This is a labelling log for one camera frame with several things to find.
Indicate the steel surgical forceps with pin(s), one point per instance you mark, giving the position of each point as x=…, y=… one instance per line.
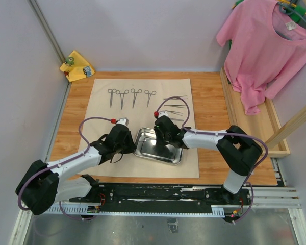
x=184, y=97

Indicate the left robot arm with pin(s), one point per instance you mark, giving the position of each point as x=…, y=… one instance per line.
x=47, y=183

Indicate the beige cloth wrap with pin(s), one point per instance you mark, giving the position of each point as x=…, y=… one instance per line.
x=129, y=165

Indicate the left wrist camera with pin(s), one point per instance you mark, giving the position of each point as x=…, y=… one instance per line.
x=123, y=121

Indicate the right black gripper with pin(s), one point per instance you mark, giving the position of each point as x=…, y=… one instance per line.
x=157, y=134

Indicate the steel surgical scissors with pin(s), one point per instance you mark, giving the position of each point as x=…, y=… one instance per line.
x=112, y=92

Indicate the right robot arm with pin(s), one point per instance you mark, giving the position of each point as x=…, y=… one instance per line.
x=239, y=150

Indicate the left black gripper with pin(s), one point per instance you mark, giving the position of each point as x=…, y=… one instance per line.
x=132, y=146

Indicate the wooden pole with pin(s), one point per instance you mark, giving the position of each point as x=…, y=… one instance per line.
x=288, y=128

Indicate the steel hemostat clamp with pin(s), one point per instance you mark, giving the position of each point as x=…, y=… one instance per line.
x=135, y=92

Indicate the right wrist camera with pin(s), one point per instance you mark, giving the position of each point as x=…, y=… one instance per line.
x=158, y=114

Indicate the long steel hemostat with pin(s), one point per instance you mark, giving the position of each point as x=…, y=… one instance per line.
x=149, y=95

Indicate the pink t-shirt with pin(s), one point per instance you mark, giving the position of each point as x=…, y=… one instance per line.
x=267, y=50

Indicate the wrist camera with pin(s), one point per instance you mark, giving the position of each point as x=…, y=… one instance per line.
x=123, y=121
x=158, y=114

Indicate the stainless steel tray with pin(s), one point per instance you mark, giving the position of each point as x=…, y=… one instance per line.
x=148, y=148

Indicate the yellow printed cloth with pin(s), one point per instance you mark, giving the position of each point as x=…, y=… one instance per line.
x=75, y=67

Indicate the wooden tray frame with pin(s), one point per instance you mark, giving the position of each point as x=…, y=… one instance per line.
x=263, y=125

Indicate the green clothes hanger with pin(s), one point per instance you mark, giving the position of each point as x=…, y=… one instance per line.
x=292, y=9

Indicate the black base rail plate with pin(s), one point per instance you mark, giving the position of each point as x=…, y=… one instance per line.
x=164, y=198

